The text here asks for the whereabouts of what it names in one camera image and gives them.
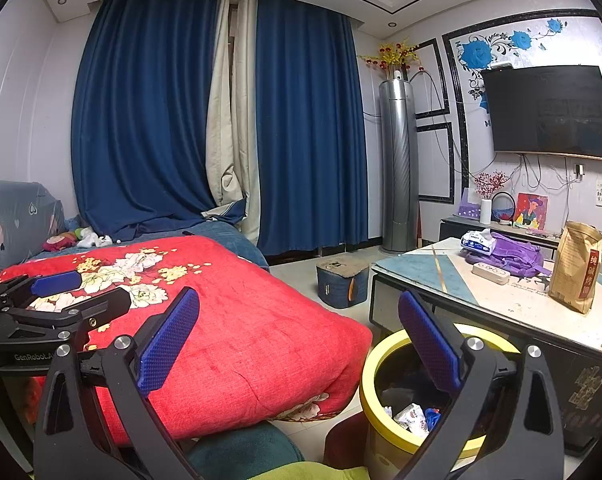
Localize silver tower air conditioner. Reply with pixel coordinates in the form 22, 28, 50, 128
378, 78, 421, 254

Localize yellow white snack wrapper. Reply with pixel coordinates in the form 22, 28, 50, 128
393, 402, 430, 434

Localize beige curtain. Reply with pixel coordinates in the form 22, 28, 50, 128
204, 0, 263, 247

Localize red floral blanket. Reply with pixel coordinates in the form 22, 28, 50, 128
0, 233, 375, 447

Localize yellow artificial flowers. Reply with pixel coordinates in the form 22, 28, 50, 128
358, 39, 425, 81

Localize white power strip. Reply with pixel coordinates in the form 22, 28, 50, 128
472, 261, 511, 286

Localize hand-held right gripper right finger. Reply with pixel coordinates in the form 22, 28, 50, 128
391, 290, 566, 480

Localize black wall television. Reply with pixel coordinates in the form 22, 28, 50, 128
480, 64, 602, 162

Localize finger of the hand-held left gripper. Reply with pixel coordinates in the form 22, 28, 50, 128
0, 270, 80, 311
0, 287, 132, 337

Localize glass top coffee table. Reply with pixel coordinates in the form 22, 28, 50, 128
368, 237, 602, 457

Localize lime green cushion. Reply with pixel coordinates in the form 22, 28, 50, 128
275, 462, 373, 480

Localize yellow rimmed trash can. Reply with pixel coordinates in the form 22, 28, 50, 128
359, 323, 522, 480

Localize brown paper bag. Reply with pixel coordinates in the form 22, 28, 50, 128
548, 220, 602, 315

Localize white tissue pack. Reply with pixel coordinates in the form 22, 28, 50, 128
460, 228, 497, 254

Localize round framed ornament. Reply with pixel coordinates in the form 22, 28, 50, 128
492, 190, 516, 226

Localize blue covered sofa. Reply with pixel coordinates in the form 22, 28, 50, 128
31, 219, 271, 274

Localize low television cabinet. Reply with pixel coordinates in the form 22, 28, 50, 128
438, 215, 602, 267

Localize white plush toy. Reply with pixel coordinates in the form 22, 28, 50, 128
75, 229, 113, 249

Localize blue round stool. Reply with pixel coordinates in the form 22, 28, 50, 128
315, 254, 371, 310

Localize grey printed sofa backrest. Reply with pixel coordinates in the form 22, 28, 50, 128
0, 179, 67, 274

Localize colourful painting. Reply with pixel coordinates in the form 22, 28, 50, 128
513, 192, 550, 231

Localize purple card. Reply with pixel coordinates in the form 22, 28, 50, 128
458, 187, 482, 219

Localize red plush toy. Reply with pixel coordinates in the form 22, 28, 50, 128
43, 234, 77, 252

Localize dark red cushion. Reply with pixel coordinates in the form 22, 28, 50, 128
323, 412, 378, 469

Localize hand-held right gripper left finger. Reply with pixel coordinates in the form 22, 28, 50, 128
33, 286, 217, 480

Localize blue curtain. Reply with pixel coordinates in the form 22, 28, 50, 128
254, 0, 370, 257
70, 0, 248, 244

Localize teal cushion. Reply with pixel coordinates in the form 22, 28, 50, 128
185, 419, 305, 480

